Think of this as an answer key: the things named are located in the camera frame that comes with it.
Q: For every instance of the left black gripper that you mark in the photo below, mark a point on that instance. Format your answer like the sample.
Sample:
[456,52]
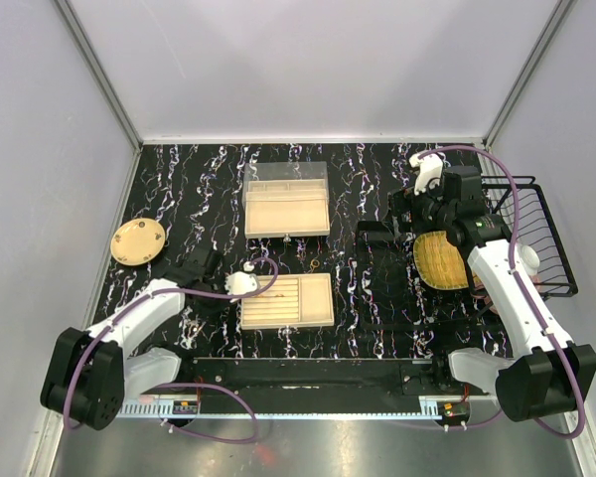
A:
[211,311]

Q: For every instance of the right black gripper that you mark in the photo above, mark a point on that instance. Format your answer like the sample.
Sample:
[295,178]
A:
[401,202]

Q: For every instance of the beige jewelry drawer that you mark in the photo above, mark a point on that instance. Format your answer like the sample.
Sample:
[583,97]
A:
[286,208]

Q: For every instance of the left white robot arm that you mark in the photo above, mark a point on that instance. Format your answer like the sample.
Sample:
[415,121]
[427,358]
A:
[92,372]

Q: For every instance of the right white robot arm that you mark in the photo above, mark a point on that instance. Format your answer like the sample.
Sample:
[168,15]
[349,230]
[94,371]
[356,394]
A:
[548,373]

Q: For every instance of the yellow woven bamboo plate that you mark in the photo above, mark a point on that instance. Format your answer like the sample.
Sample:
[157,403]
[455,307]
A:
[438,262]

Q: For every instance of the gold rings in tray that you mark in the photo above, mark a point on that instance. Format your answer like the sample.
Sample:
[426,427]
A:
[273,295]

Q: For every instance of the yellow patterned plate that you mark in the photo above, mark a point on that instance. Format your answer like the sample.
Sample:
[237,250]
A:
[137,242]

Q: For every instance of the white pink patterned bowl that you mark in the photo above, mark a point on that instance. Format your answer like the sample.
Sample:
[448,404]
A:
[527,257]

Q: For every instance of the gold earring on table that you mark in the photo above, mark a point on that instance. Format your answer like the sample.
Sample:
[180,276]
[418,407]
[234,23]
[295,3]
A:
[314,265]

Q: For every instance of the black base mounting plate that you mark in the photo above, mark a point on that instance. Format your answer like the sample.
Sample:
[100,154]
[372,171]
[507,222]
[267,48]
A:
[417,377]

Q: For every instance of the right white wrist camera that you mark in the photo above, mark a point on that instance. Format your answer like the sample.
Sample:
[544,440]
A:
[429,169]

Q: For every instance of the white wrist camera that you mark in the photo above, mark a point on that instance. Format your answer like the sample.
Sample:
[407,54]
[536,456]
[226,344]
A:
[242,282]
[429,169]

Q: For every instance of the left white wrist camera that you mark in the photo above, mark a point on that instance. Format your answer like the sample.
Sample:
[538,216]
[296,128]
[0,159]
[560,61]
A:
[242,282]

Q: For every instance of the front beige ring tray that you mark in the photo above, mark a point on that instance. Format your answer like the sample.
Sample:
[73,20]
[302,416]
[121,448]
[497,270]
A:
[294,300]

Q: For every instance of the black wire dish rack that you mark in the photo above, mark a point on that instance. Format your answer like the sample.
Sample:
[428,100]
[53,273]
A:
[537,230]

